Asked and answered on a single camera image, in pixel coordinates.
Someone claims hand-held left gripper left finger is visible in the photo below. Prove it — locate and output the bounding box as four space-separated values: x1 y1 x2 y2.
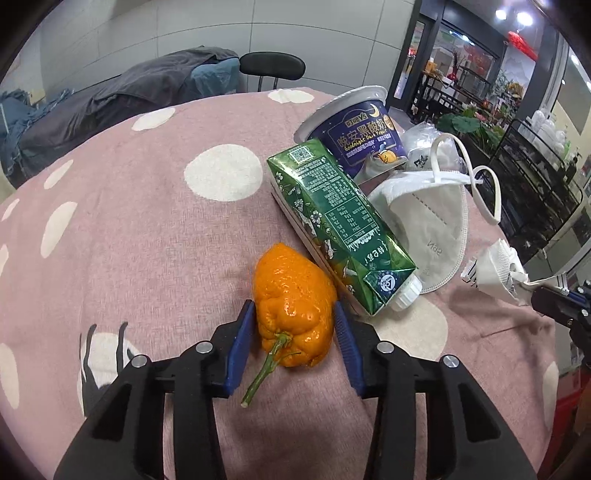
53 300 256 480

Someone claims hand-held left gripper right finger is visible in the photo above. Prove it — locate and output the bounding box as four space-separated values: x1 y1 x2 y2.
333 300 539 480

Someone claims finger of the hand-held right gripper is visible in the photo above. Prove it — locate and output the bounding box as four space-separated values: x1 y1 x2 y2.
522 274 591 332

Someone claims white paper packet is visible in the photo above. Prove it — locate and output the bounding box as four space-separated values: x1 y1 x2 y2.
462 239 530 306

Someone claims wrinkled orange citrus fruit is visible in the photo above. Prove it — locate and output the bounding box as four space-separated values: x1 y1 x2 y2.
241 243 339 409

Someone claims red plastic container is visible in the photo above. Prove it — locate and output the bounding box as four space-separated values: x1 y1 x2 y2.
554 388 591 444

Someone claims green drink carton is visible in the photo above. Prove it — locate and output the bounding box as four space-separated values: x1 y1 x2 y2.
266 138 423 317

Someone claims white face mask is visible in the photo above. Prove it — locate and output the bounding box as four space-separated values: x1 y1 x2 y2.
367 134 503 295

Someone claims pink dotted blanket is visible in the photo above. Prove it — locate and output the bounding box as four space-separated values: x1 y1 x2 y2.
0 87 561 480

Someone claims green potted plant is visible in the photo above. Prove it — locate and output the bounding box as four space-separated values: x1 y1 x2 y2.
436 104 506 153

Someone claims clear plastic bag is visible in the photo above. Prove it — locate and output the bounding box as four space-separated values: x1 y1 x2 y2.
402 122 467 172

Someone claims dark blue yogurt cup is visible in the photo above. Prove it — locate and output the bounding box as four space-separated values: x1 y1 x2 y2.
294 85 409 183

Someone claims red vase with sticks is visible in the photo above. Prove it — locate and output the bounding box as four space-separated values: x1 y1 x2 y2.
445 51 463 85

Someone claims grey blanket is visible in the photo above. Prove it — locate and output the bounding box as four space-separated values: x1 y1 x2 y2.
21 46 241 171

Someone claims black chair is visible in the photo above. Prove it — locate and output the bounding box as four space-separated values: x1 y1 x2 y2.
239 52 306 92

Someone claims blue-grey cloth pile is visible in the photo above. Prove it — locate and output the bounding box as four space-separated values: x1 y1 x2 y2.
0 89 70 163

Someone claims black wire rack cart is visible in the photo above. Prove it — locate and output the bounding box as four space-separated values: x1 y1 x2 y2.
489 117 585 250

